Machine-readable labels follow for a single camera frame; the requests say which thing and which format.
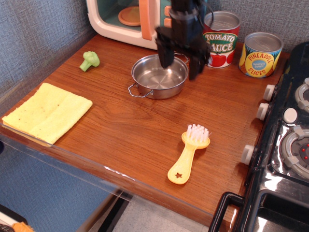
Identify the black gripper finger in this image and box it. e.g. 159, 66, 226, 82
156, 39, 174, 69
189, 47, 211, 80

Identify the pineapple slices can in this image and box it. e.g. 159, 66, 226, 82
239, 32, 283, 78

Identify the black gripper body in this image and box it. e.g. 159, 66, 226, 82
155, 0, 211, 51

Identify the green toy broccoli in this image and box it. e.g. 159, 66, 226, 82
80, 51, 100, 72

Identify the yellow dish brush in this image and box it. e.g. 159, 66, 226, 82
168, 124, 211, 185

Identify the toy microwave oven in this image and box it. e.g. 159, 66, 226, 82
85, 0, 208, 51

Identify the white stove knob rear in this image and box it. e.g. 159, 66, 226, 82
263, 85, 276, 102

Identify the white stove knob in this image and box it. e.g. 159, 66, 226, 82
263, 85, 276, 102
256, 103, 269, 121
241, 145, 255, 165

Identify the orange microwave plate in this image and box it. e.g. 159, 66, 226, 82
118, 6, 140, 27

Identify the white stove knob front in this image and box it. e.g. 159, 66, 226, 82
241, 145, 255, 165

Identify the white stove knob middle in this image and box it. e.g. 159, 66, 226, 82
256, 103, 269, 121

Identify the tomato sauce can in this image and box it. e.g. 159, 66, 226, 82
203, 11, 240, 68

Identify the black toy stove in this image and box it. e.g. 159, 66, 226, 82
209, 42, 309, 232

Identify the stainless steel pot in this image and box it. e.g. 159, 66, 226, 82
127, 53, 189, 100

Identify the yellow folded cloth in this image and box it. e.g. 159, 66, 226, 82
2, 83, 93, 147

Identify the orange object bottom left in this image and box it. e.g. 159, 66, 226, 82
11, 222, 34, 232

